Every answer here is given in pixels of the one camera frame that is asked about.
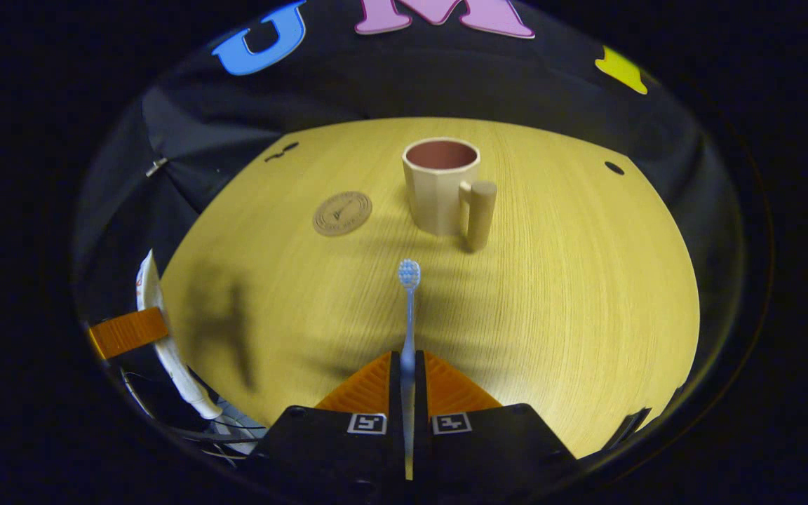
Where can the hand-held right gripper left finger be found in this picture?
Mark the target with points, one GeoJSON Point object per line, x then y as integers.
{"type": "Point", "coordinates": [393, 421]}

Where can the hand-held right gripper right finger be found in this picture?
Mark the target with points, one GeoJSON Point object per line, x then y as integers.
{"type": "Point", "coordinates": [421, 421]}

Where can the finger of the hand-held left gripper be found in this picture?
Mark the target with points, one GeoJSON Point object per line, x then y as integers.
{"type": "Point", "coordinates": [129, 333]}

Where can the light blue toothbrush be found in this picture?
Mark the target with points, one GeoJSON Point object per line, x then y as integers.
{"type": "Point", "coordinates": [409, 315]}

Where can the round brown coaster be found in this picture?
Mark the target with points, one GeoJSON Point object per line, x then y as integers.
{"type": "Point", "coordinates": [342, 213]}

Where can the wooden desktop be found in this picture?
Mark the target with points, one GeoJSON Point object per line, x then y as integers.
{"type": "Point", "coordinates": [586, 294]}

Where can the white curved object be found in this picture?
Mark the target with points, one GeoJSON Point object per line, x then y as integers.
{"type": "Point", "coordinates": [146, 280]}

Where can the small metal clip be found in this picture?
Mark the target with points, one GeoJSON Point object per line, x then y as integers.
{"type": "Point", "coordinates": [156, 167]}

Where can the black backdrop cloth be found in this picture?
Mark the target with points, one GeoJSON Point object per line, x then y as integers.
{"type": "Point", "coordinates": [516, 77]}

